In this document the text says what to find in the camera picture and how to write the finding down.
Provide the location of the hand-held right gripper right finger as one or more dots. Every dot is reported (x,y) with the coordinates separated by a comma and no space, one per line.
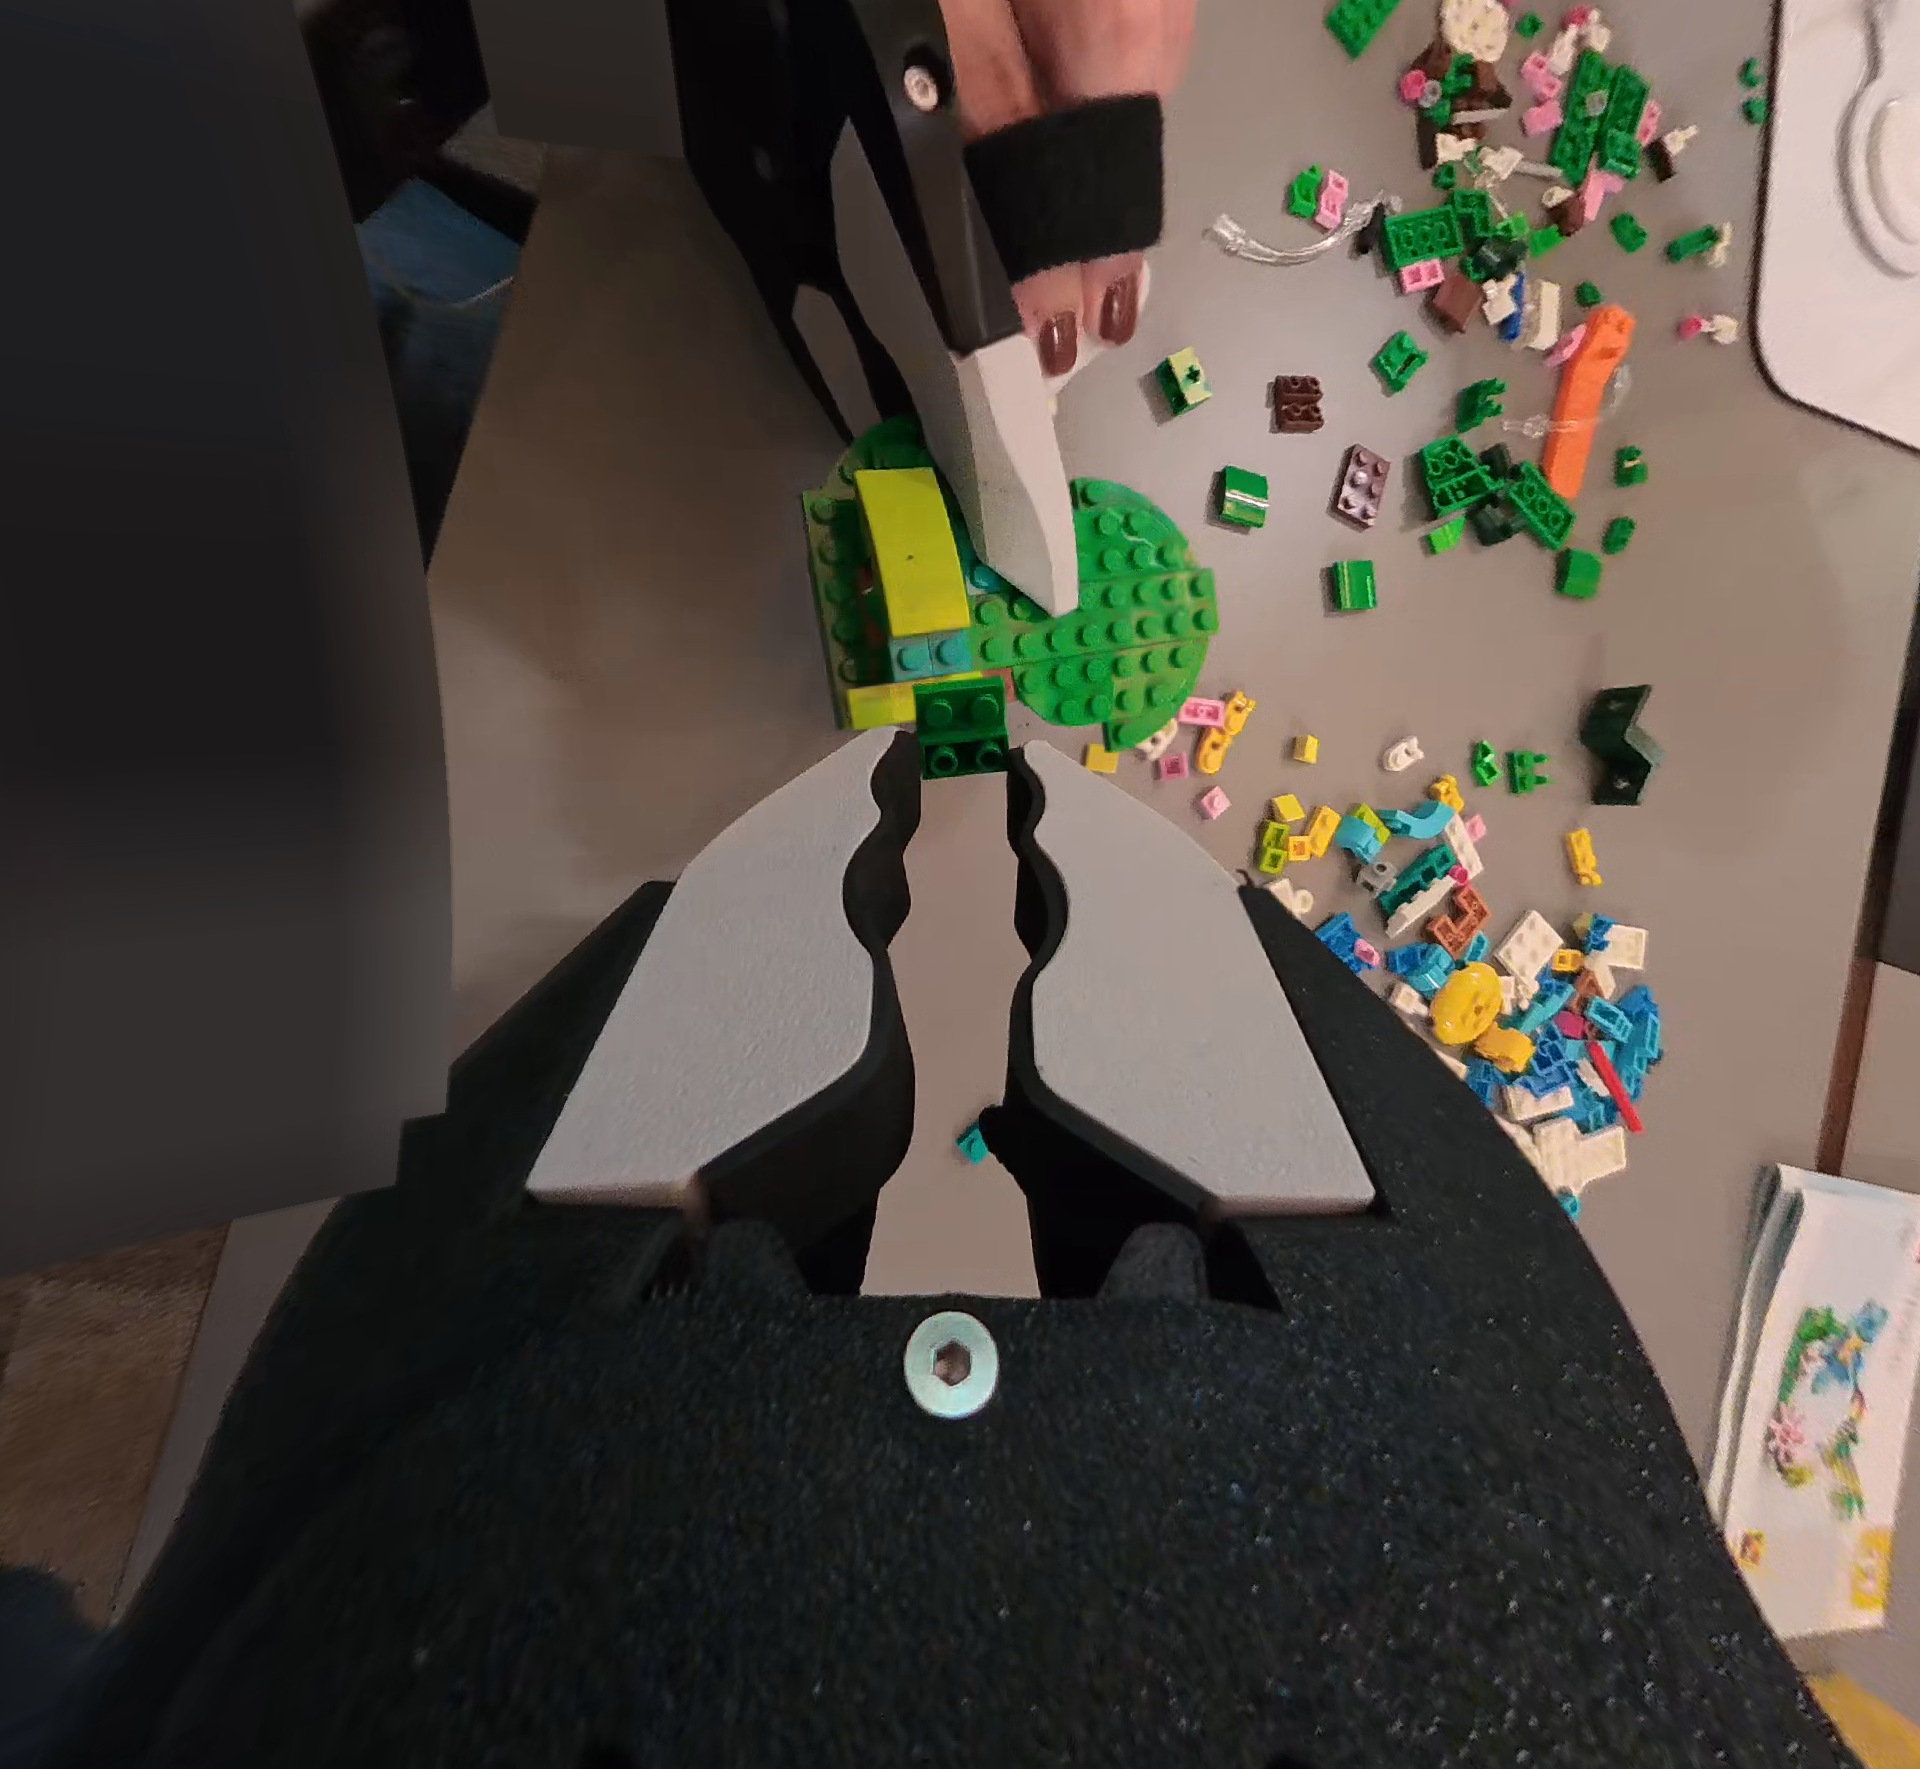
(1186,1050)

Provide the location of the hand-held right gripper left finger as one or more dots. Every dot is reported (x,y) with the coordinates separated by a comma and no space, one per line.
(720,1034)

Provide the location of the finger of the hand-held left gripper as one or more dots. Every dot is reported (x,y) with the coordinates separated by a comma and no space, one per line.
(1013,478)

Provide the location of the green lego build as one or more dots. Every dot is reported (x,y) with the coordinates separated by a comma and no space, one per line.
(1109,628)

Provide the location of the teal lego plate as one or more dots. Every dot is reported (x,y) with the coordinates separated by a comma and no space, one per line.
(975,1142)

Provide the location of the green curved lego slope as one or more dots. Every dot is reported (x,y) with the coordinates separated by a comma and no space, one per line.
(1355,583)
(1247,495)

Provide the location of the dark brown small lego brick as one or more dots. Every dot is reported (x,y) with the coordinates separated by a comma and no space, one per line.
(1298,401)

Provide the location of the white lego piece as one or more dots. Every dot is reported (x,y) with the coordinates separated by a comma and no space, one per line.
(1157,742)

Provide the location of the pile of colourful lego pieces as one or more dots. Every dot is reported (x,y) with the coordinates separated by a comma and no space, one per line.
(1501,958)

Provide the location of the clear curved lego piece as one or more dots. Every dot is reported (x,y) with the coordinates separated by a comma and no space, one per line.
(1292,242)

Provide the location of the small green lego clip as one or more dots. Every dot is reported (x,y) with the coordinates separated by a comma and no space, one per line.
(1304,192)

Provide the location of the small pink lego piece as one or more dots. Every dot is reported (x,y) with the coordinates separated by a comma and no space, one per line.
(1336,193)

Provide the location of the green lego plant stem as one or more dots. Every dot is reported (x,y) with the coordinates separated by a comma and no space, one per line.
(1479,404)

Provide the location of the pile of green brown lego pieces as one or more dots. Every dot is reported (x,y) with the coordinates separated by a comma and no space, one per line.
(1434,239)

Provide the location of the green two-by-four lego brick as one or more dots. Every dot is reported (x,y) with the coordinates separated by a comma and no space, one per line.
(1366,7)

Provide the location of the lego instruction booklet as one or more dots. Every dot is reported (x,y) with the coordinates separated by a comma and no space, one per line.
(1801,1395)

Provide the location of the person's jeans leg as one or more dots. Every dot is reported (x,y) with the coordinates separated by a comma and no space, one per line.
(434,284)

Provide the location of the orange brick separator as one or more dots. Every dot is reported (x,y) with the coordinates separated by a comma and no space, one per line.
(1587,404)

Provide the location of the green lego bracket piece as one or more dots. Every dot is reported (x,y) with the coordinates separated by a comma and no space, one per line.
(1400,360)

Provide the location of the dark green lego bracket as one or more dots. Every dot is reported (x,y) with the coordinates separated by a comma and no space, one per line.
(1617,744)

